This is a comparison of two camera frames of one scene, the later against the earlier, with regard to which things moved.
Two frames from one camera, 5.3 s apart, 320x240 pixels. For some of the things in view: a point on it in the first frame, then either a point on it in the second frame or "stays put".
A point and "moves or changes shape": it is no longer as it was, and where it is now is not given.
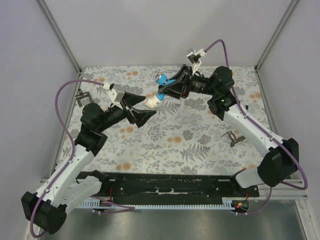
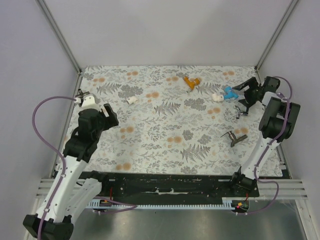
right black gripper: (181, 88) to (248, 102)
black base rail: (174, 186) stays put
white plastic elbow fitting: (152, 102) moves or changes shape
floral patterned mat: (183, 135) stays put
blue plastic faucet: (162, 79) moves or changes shape
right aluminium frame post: (292, 4) stays put
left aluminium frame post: (60, 36) stays put
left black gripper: (140, 116) to (110, 121)
